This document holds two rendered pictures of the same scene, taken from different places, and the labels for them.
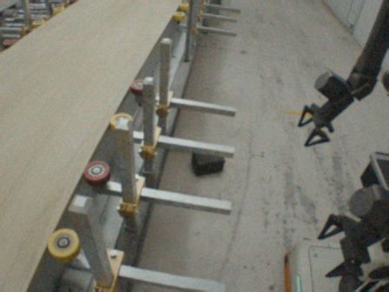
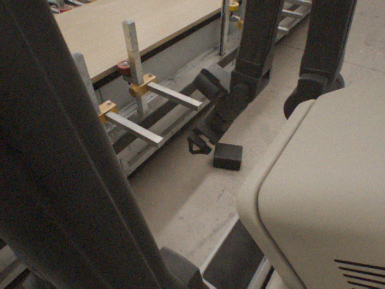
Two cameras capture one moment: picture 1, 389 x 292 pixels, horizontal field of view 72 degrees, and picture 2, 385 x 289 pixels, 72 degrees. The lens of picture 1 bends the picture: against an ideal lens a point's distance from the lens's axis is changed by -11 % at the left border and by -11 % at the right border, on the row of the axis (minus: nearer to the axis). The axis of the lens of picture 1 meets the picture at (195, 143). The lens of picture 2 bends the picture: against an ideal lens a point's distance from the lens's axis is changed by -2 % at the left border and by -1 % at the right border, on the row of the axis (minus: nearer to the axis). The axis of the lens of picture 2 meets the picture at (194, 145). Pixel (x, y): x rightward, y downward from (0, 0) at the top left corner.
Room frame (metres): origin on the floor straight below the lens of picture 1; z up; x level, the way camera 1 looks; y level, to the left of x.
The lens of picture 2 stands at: (0.31, -0.62, 1.52)
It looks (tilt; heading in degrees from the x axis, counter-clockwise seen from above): 46 degrees down; 33
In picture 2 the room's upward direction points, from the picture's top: straight up
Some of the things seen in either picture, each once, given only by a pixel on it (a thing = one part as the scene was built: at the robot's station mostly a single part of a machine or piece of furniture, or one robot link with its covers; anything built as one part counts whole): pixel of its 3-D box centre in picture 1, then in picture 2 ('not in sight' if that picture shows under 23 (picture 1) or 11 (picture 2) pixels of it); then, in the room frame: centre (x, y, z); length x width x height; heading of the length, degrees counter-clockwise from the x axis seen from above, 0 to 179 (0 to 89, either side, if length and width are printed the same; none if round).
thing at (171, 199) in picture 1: (161, 197); not in sight; (0.57, 0.08, 0.83); 0.43 x 0.03 x 0.04; 88
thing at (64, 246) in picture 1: (68, 252); not in sight; (0.33, 0.29, 0.85); 0.08 x 0.08 x 0.11
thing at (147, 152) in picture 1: (150, 143); (100, 115); (0.80, 0.16, 0.83); 0.14 x 0.06 x 0.05; 178
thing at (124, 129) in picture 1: (128, 188); not in sight; (0.53, 0.17, 0.90); 0.04 x 0.04 x 0.48; 88
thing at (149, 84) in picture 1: (148, 139); (94, 110); (0.78, 0.16, 0.87); 0.04 x 0.04 x 0.48; 88
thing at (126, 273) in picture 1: (141, 276); not in sight; (0.32, 0.09, 0.80); 0.43 x 0.03 x 0.04; 88
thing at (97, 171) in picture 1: (98, 181); not in sight; (0.58, 0.28, 0.85); 0.08 x 0.08 x 0.11
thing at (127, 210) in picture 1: (132, 196); not in sight; (0.55, 0.17, 0.83); 0.14 x 0.06 x 0.05; 178
